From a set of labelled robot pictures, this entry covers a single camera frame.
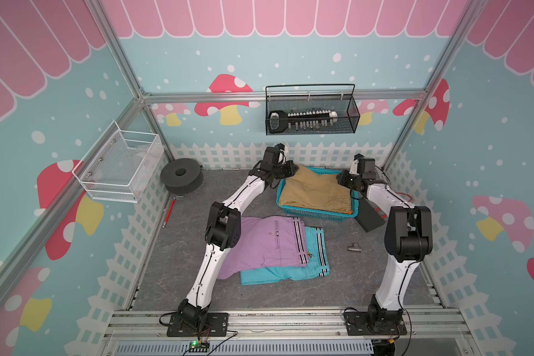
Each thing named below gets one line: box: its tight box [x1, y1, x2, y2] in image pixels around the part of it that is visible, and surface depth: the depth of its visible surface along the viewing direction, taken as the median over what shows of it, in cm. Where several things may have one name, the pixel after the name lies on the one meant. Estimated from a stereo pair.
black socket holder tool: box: [268, 109, 339, 134], surface depth 91 cm
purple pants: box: [216, 215, 309, 280], surface depth 89 cm
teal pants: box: [240, 226, 331, 286], surface depth 85 cm
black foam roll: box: [160, 157, 204, 196], surface depth 115 cm
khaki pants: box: [278, 164, 353, 215], surface depth 101 cm
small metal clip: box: [347, 242, 362, 252], surface depth 93 cm
